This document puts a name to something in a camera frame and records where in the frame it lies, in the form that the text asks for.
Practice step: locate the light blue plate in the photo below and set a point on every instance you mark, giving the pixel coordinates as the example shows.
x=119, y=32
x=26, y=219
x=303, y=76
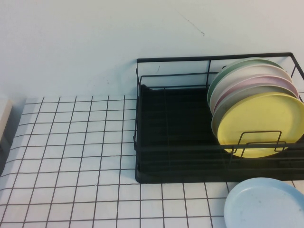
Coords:
x=263, y=204

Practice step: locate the grey-green plate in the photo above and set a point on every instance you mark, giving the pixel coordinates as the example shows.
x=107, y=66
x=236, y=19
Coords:
x=225, y=104

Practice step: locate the mint green plate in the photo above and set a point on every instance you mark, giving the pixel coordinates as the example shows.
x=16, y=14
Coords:
x=223, y=71

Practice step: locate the cream white plate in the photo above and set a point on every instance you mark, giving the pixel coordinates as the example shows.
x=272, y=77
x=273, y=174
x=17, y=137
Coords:
x=235, y=78

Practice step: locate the pink plate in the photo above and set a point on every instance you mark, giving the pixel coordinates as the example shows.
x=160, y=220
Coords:
x=249, y=82

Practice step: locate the yellow plate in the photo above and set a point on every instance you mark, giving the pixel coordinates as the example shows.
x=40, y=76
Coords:
x=259, y=118

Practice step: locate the beige block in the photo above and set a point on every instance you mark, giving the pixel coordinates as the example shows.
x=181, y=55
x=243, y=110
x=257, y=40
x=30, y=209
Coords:
x=5, y=116

